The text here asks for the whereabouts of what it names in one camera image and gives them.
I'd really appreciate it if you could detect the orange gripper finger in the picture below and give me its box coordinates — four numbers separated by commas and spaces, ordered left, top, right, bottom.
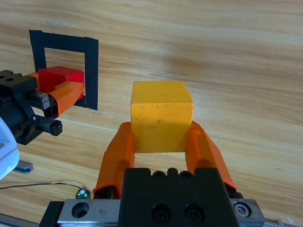
92, 122, 136, 194
184, 120, 237, 191

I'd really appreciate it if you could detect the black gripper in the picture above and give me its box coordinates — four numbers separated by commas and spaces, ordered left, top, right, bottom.
0, 70, 85, 145

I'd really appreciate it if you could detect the red wooden cube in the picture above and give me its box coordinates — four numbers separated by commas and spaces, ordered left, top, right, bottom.
37, 66, 85, 100

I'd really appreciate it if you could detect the yellow wooden cube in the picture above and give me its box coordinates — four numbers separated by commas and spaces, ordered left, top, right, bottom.
130, 81, 194, 154

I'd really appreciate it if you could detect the black tape square outline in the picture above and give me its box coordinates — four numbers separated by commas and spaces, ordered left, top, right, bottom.
29, 29, 99, 111

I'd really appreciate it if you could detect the small green LED board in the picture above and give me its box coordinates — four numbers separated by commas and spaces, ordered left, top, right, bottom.
75, 188, 90, 200

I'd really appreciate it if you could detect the thin black wire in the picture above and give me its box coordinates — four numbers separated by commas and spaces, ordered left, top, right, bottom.
0, 181, 83, 190

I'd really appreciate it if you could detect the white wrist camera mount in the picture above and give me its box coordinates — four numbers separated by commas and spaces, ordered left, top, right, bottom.
0, 117, 20, 182

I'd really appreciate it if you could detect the small grey metal bracket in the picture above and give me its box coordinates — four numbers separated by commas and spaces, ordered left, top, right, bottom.
13, 160, 34, 175

